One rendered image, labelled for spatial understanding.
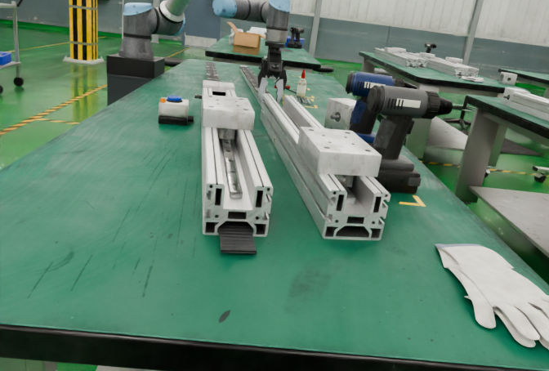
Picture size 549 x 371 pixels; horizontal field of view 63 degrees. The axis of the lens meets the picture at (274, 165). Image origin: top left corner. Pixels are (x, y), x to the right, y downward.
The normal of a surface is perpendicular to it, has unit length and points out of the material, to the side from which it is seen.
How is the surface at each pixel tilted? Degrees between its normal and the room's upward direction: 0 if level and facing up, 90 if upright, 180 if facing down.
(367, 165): 90
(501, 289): 5
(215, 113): 90
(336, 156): 90
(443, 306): 0
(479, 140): 90
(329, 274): 0
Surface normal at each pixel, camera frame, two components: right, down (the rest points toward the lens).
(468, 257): 0.11, -0.88
